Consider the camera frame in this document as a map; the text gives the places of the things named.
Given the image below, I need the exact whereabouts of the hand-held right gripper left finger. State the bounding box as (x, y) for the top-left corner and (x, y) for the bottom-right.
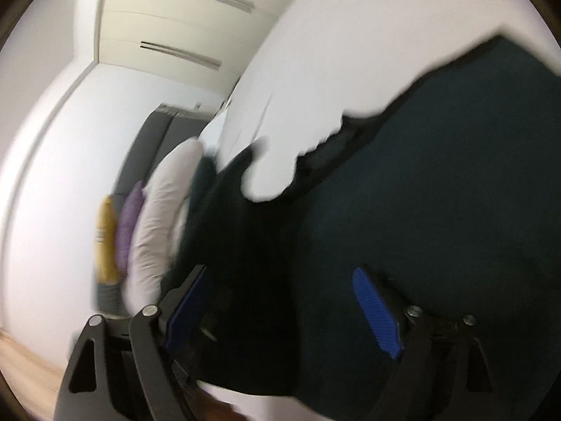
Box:
(55, 264), (208, 421)

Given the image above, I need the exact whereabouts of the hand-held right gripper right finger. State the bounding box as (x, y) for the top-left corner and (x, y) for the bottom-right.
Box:
(353, 266), (505, 421)

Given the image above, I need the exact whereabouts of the dark green sweater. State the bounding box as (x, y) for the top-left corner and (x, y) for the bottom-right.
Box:
(160, 35), (561, 421)

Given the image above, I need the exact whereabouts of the beige duvet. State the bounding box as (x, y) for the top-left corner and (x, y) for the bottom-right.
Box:
(123, 139), (207, 316)

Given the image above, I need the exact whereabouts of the yellow pillow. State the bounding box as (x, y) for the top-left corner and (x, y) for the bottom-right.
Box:
(94, 195), (120, 285)

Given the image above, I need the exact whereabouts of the purple pillow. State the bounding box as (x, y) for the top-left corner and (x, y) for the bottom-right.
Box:
(115, 181), (147, 275)

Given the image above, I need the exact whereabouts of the grey headboard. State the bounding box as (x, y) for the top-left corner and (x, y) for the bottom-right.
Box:
(94, 105), (220, 316)

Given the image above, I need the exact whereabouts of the white bed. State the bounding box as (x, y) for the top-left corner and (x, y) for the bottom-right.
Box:
(197, 0), (561, 421)

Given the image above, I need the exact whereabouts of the cream wardrobe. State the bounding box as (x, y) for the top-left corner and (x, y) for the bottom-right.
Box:
(94, 0), (325, 99)

